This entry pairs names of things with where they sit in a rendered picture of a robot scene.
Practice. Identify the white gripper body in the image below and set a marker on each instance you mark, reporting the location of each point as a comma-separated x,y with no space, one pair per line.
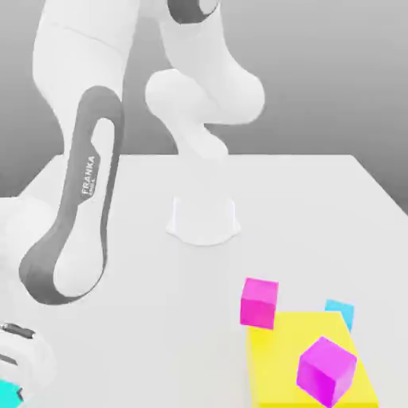
32,366

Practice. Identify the small cyan cube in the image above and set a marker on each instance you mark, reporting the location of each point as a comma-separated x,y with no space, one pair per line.
8,395

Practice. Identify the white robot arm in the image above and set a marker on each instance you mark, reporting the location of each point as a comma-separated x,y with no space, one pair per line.
79,63

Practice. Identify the small magenta cube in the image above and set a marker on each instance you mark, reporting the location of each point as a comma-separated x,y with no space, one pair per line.
258,306

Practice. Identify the small violet cube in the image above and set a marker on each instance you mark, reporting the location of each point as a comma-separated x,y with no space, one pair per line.
325,369

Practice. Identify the small light blue cube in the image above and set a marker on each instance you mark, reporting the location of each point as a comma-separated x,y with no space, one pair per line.
342,310

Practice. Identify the large yellow box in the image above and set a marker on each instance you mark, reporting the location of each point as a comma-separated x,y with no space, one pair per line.
277,357

